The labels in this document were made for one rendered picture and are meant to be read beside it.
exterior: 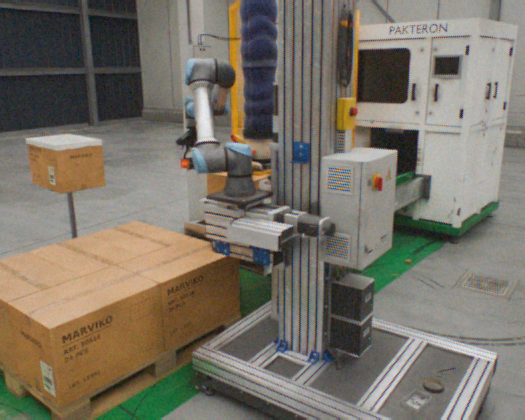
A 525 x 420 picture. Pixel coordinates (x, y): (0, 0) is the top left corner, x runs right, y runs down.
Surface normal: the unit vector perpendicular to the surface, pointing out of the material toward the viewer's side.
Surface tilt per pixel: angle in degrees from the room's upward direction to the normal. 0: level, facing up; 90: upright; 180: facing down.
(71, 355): 90
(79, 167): 90
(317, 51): 90
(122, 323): 90
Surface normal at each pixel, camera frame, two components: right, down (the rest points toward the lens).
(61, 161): 0.71, 0.18
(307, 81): -0.58, 0.23
